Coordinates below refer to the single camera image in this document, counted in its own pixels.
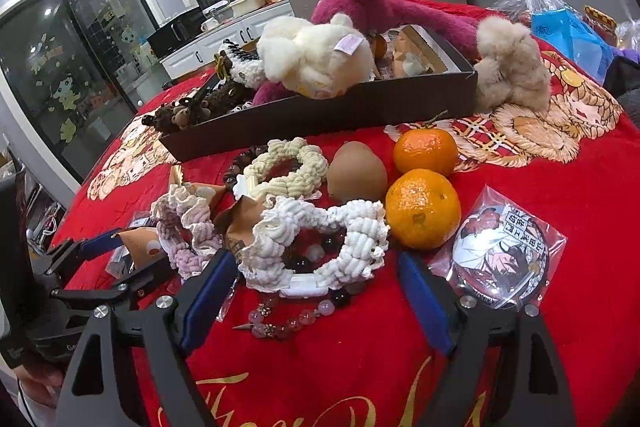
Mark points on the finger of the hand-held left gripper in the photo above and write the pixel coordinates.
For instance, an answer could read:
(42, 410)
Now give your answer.
(100, 243)
(145, 277)

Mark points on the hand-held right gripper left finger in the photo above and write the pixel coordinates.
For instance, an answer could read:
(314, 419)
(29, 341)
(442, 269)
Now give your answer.
(210, 297)

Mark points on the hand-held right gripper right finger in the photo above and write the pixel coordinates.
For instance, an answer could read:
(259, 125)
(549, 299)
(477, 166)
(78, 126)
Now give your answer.
(425, 307)

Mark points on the orange-brown snack packet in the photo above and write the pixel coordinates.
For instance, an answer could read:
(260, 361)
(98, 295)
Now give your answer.
(137, 242)
(240, 227)
(210, 194)

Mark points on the red badge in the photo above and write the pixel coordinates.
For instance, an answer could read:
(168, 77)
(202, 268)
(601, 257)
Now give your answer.
(500, 247)

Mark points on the cream crochet scrunchie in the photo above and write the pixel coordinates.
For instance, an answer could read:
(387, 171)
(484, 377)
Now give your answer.
(300, 157)

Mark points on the dark cardboard box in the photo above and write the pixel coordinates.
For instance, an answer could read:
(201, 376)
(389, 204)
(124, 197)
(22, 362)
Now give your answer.
(325, 112)

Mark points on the person's left hand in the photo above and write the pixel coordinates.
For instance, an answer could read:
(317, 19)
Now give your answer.
(40, 384)

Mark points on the red printed blanket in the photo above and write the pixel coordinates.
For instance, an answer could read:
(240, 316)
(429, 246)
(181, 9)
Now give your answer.
(350, 367)

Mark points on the orange mandarin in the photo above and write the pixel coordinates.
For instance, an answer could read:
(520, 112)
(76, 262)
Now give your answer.
(425, 152)
(422, 209)

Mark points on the brown bear plush charm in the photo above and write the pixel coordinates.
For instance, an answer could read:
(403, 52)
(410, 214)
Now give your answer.
(180, 117)

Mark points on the brown capybara toy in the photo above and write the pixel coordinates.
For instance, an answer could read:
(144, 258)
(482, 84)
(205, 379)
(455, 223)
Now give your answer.
(357, 172)

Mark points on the glass sliding door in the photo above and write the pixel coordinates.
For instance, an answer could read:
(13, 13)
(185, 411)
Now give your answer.
(65, 72)

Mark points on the brown fluffy hair clip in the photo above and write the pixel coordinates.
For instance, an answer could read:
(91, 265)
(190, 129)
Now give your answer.
(225, 94)

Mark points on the white kitchen cabinet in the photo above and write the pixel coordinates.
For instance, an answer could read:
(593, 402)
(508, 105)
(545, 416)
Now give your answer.
(200, 49)

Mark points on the white mug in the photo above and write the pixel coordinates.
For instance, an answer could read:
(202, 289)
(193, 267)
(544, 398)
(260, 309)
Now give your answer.
(209, 25)

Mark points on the beige plush toy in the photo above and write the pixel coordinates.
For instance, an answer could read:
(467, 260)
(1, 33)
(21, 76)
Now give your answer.
(505, 62)

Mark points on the white plush toy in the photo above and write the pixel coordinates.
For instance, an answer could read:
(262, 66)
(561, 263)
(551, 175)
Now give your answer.
(305, 52)

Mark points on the white pot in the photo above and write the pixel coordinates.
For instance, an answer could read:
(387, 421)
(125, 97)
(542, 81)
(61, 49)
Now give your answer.
(250, 2)

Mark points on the blue plastic bag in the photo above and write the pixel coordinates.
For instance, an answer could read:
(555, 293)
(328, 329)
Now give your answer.
(565, 34)

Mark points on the yellow black striped packet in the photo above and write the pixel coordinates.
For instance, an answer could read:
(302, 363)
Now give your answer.
(600, 17)

